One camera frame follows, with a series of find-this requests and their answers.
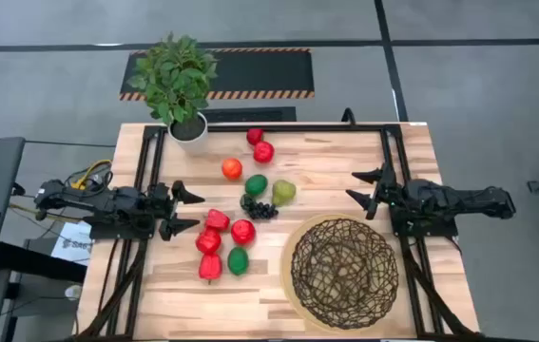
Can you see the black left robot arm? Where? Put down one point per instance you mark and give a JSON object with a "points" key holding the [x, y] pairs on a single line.
{"points": [[107, 202]]}

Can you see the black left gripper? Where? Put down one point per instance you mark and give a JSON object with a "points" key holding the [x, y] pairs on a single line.
{"points": [[162, 202]]}

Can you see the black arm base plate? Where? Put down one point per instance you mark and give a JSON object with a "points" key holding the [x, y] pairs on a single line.
{"points": [[423, 229], [121, 234]]}

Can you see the black aluminium table frame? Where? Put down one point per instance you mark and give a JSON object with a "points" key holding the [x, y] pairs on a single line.
{"points": [[297, 128]]}

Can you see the red apple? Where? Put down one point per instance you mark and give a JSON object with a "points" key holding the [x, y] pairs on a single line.
{"points": [[243, 232]]}

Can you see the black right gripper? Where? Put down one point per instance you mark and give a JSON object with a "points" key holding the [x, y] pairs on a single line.
{"points": [[389, 195]]}

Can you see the round straw placemat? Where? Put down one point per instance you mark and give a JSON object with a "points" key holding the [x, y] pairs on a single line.
{"points": [[285, 273]]}

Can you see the dark brown wicker basket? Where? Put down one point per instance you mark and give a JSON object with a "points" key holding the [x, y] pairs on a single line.
{"points": [[345, 273]]}

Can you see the green lime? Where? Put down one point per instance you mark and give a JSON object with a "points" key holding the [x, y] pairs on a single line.
{"points": [[238, 260], [256, 185]]}

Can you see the black grape bunch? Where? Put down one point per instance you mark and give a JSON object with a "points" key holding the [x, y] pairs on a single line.
{"points": [[259, 209]]}

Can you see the white printed paper sheet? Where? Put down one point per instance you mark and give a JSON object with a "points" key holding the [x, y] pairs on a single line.
{"points": [[71, 244]]}

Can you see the small black floor grille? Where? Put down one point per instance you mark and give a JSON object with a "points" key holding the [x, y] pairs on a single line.
{"points": [[250, 114]]}

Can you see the black hazard-striped floor mat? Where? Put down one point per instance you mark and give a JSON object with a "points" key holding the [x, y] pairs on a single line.
{"points": [[259, 71]]}

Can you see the green plant in white pot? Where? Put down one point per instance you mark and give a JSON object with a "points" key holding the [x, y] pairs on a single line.
{"points": [[176, 81]]}

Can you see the red bell pepper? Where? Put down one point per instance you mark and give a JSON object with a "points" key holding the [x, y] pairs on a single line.
{"points": [[210, 266], [208, 241], [217, 220]]}

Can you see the orange fruit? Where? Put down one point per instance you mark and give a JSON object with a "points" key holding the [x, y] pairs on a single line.
{"points": [[232, 168]]}

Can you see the clear plastic bottle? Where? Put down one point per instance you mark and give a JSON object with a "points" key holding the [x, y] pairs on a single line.
{"points": [[73, 291]]}

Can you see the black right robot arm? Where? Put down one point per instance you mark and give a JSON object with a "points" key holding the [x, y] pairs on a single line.
{"points": [[459, 199]]}

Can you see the small red tomato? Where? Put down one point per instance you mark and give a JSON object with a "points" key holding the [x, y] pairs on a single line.
{"points": [[255, 136]]}

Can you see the large red tomato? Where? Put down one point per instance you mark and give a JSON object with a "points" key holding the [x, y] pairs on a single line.
{"points": [[263, 152]]}

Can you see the green pear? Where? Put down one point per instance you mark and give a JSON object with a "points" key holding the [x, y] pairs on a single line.
{"points": [[283, 192]]}

